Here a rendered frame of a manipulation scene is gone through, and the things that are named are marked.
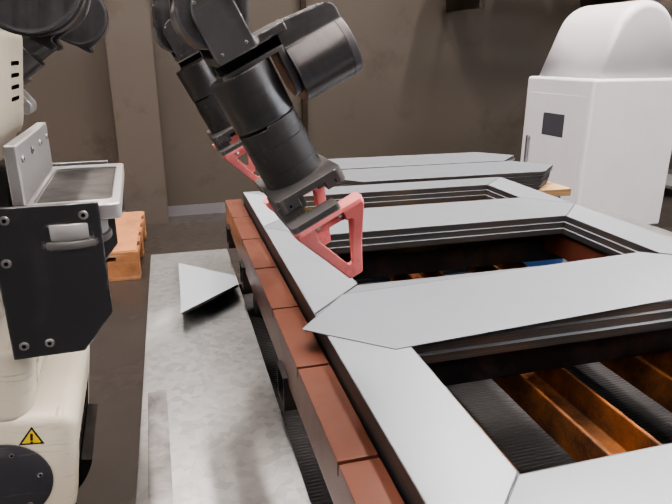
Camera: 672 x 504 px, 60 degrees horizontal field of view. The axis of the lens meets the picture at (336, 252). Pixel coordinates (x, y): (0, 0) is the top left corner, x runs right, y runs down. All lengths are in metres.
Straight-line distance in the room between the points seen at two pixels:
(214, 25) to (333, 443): 0.39
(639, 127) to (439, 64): 1.72
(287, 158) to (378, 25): 4.45
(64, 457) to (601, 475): 0.57
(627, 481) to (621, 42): 3.74
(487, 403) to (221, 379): 0.51
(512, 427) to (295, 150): 0.76
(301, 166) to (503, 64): 5.00
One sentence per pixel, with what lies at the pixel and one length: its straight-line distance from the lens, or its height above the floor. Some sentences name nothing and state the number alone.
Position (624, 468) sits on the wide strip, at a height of 0.85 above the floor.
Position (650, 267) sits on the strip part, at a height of 0.85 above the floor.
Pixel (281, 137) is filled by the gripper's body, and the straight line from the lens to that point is 0.52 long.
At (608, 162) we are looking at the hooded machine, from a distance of 4.20.
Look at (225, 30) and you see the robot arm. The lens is 0.49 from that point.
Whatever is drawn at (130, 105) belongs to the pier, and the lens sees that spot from 4.42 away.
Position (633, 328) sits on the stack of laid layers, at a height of 0.82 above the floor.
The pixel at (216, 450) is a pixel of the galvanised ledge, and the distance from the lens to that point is 0.85.
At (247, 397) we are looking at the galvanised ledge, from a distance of 0.95.
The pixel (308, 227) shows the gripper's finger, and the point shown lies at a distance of 0.49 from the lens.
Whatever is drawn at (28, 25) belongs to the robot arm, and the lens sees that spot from 0.48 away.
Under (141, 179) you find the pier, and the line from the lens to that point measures 4.48.
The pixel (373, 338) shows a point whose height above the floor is 0.85.
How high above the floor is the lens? 1.18
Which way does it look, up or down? 19 degrees down
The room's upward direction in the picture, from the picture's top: straight up
